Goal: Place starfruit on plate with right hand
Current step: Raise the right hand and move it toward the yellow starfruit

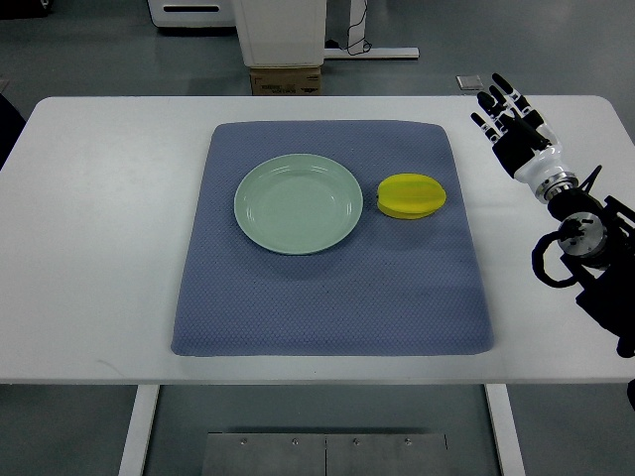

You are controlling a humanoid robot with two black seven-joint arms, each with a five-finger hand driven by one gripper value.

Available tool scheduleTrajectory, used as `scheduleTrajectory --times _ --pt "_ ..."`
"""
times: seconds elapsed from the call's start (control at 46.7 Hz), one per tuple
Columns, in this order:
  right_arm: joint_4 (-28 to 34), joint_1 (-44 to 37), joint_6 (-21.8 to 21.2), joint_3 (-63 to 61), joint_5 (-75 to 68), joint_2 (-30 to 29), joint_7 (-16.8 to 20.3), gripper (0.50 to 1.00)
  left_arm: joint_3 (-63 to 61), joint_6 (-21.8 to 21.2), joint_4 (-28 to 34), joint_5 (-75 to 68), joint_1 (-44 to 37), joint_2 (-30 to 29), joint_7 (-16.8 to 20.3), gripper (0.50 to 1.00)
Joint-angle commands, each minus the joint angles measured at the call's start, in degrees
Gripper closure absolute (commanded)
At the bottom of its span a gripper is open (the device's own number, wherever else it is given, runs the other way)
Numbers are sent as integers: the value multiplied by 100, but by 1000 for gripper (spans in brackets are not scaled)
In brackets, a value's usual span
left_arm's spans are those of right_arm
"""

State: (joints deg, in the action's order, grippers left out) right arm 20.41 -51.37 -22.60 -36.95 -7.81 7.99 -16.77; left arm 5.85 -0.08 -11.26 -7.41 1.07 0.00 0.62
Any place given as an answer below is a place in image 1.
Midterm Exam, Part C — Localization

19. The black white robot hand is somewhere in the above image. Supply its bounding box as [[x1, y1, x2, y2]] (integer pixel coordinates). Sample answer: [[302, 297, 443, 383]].
[[471, 73, 579, 203]]

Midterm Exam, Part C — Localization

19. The yellow starfruit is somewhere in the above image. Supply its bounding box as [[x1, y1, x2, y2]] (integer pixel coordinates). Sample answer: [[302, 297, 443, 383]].
[[377, 173, 446, 219]]

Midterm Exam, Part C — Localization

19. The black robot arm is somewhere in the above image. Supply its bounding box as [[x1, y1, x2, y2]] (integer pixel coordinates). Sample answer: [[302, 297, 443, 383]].
[[531, 168, 634, 358]]

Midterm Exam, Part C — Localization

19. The grey floor plate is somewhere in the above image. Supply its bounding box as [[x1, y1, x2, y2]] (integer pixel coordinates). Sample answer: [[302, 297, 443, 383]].
[[455, 74, 484, 91]]

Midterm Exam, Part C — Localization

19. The light green plate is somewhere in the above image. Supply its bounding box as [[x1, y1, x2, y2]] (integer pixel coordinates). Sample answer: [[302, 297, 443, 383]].
[[234, 154, 363, 255]]

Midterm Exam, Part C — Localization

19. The white base bar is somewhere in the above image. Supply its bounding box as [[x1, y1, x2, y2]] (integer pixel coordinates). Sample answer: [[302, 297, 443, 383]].
[[324, 47, 420, 60]]

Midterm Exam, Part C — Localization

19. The blue textured mat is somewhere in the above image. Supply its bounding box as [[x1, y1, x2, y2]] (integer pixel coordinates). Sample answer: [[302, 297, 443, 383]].
[[172, 120, 494, 357]]

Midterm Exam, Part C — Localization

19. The right white table leg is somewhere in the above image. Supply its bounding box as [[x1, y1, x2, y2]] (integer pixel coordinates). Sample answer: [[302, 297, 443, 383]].
[[484, 384, 526, 476]]

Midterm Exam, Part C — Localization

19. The white table leg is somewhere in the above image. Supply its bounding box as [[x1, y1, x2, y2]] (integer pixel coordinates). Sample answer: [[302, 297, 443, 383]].
[[118, 385, 160, 476], [484, 384, 526, 476]]

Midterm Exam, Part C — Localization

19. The cardboard box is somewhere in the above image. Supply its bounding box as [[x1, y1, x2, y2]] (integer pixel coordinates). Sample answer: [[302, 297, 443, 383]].
[[249, 66, 321, 96]]

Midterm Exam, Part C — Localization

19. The white machine with slot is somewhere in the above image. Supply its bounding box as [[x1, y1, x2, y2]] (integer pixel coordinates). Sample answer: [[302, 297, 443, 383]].
[[147, 0, 235, 28]]

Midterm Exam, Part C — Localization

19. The metal floor panel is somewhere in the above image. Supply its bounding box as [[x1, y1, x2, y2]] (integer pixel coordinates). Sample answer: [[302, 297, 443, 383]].
[[201, 433, 451, 475]]

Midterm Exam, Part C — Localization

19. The left white table leg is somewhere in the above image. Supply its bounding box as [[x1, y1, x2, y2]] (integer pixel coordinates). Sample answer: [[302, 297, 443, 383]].
[[118, 385, 160, 476]]

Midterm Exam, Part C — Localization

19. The black cable on floor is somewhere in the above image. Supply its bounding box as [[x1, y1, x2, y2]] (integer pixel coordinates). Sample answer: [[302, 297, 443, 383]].
[[326, 0, 373, 57]]

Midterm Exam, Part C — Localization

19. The white pedestal column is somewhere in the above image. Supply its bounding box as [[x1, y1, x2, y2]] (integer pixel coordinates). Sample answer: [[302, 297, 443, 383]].
[[232, 0, 326, 68]]

